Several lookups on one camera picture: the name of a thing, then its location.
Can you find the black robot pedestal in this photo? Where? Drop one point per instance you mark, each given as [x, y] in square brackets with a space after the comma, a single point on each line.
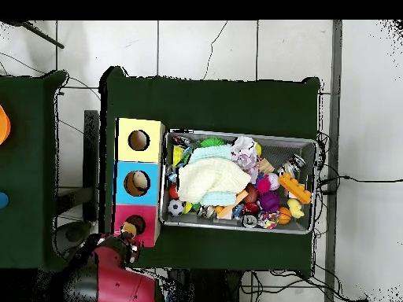
[207, 286]

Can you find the small soccer ball toy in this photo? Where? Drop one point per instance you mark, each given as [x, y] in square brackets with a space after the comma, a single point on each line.
[175, 207]

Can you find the purple spiky ball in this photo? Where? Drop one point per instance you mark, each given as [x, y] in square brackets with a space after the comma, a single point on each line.
[270, 201]

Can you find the cream waffle cloth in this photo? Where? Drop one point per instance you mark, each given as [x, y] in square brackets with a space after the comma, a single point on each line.
[211, 177]

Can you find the thin dark rod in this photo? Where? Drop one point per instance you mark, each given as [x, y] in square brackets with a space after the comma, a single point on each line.
[41, 36]

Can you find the black upright panel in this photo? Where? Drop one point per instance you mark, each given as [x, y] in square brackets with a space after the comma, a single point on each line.
[91, 157]

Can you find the yellow cheese wedge toy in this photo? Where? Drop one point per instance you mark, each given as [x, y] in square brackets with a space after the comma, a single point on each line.
[177, 155]

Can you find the small basketball toy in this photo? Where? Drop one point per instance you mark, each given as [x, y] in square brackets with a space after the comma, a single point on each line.
[285, 215]

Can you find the blue round object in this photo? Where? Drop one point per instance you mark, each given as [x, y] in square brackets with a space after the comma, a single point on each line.
[3, 200]

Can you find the mint waffle cloth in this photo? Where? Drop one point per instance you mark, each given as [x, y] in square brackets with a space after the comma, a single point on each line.
[211, 152]

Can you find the yellow plush toy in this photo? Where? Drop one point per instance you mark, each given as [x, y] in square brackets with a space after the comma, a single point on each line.
[295, 207]

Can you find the wooden box three holes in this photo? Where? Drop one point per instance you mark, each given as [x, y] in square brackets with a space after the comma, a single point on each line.
[148, 154]

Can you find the shallow mesh bin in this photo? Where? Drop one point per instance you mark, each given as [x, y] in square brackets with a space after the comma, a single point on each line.
[283, 148]

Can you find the large orange toy brick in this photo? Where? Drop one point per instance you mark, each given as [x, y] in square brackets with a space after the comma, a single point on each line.
[296, 188]

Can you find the white baseball toy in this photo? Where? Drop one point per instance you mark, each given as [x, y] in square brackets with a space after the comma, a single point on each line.
[274, 181]

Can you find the orange round object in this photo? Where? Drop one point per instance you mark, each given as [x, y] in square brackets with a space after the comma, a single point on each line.
[3, 125]

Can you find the green spiky ball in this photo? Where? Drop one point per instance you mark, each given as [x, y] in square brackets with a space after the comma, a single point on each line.
[212, 142]

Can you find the brown plush animal toy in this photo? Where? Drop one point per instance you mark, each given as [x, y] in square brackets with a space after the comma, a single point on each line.
[129, 228]

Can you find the pink spiky toy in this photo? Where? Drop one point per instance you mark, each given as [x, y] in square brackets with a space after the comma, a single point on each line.
[263, 185]

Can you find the crumpled printed white wrapper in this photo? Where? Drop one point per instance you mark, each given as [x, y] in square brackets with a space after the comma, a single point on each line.
[245, 154]

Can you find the green cloth side table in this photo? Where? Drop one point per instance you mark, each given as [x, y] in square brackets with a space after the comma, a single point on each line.
[25, 173]

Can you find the wooden block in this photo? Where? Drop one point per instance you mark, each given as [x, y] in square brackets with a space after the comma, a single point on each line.
[266, 165]

